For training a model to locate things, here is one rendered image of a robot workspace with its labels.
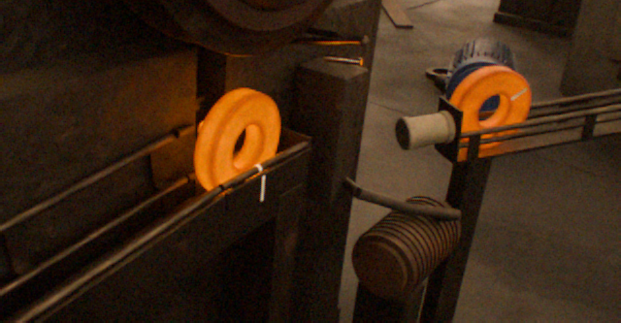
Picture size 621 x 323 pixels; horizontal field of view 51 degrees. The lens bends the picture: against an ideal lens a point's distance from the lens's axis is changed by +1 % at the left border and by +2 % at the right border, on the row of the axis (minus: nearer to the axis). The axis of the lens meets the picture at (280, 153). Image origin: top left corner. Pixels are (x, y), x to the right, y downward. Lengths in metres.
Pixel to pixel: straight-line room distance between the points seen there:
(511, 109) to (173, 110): 0.66
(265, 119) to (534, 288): 1.31
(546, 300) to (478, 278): 0.19
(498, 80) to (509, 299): 0.91
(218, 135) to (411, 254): 0.44
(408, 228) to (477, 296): 0.83
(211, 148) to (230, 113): 0.05
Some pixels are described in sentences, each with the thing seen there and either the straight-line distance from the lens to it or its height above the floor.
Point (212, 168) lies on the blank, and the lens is 0.85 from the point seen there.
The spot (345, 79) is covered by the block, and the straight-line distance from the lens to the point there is 1.02.
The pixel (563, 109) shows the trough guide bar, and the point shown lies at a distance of 1.41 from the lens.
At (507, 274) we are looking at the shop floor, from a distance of 2.09.
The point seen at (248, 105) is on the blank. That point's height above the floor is 0.80.
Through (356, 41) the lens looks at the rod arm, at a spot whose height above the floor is 0.90.
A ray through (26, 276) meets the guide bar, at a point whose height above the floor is 0.68.
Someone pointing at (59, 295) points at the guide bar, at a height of 0.69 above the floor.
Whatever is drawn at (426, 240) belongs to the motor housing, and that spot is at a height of 0.52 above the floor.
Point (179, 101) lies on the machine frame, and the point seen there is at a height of 0.80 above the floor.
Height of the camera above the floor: 1.13
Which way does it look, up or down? 26 degrees down
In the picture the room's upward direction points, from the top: 5 degrees clockwise
